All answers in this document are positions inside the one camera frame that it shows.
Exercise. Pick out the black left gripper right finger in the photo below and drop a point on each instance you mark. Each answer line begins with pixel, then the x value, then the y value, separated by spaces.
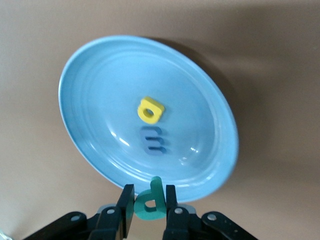
pixel 180 225

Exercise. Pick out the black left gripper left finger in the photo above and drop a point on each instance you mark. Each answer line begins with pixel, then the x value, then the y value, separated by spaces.
pixel 115 225

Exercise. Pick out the teal foam letter p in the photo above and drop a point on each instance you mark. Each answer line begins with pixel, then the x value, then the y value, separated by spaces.
pixel 158 192

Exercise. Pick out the blue foam letter m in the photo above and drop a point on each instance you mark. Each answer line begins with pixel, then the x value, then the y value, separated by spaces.
pixel 145 140

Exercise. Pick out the yellow foam letter d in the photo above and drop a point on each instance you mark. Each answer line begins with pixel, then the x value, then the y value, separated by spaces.
pixel 158 110

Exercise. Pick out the blue plate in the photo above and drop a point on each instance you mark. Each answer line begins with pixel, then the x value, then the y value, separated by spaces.
pixel 100 100

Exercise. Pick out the brown table cover sheet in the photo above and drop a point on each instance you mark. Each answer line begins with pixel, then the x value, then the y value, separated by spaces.
pixel 30 125

